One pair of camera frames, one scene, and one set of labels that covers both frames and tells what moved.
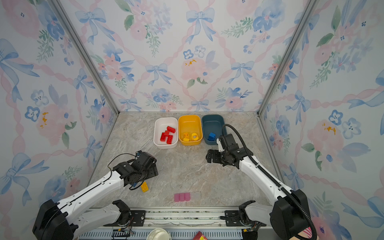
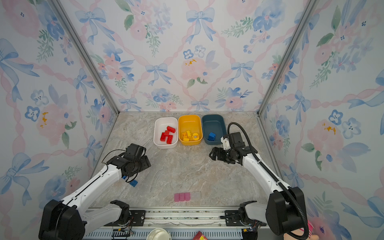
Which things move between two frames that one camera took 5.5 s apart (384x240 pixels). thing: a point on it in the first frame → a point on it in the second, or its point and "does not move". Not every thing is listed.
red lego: x=169 y=139 does not move
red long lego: x=171 y=129 does not move
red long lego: x=163 y=137 does not move
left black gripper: x=153 y=171 → x=146 y=163
